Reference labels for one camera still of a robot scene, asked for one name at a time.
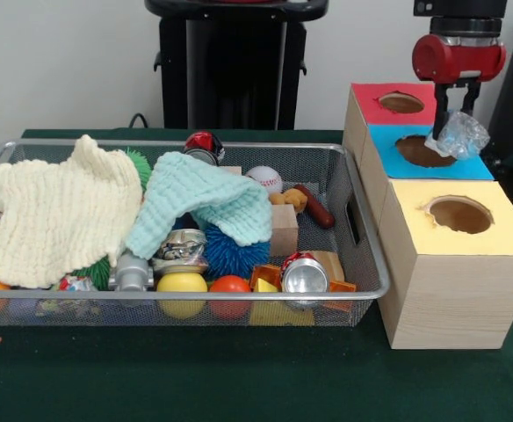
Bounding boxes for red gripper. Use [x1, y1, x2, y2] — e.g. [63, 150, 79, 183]
[412, 35, 507, 140]

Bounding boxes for blue spiky ball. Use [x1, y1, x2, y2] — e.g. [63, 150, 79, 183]
[202, 224, 271, 280]

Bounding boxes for crushed printed can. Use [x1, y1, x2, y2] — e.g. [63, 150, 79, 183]
[153, 228, 209, 275]

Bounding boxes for yellow ball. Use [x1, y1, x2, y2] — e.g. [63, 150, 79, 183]
[156, 271, 209, 319]

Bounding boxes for wooden box with three holes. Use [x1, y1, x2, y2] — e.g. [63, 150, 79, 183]
[342, 84, 513, 351]

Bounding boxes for clear mesh bin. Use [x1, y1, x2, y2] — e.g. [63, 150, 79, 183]
[0, 139, 391, 328]

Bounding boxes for red orange ball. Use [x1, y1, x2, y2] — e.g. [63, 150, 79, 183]
[209, 275, 252, 319]

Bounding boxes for red silver soda can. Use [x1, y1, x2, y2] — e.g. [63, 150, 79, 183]
[280, 252, 329, 296]

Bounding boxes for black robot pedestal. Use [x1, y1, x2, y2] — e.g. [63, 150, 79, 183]
[145, 0, 329, 131]

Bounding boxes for cream knitted cloth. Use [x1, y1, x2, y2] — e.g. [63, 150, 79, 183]
[0, 135, 144, 289]

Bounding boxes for mint green cloth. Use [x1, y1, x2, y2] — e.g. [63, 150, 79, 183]
[123, 151, 274, 260]

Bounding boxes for red black can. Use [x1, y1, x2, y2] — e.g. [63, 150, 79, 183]
[184, 131, 226, 166]

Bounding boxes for crushed clear plastic bottle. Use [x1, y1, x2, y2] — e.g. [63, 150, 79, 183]
[425, 112, 491, 161]

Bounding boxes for white baseball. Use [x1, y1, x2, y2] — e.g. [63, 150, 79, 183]
[246, 166, 284, 195]

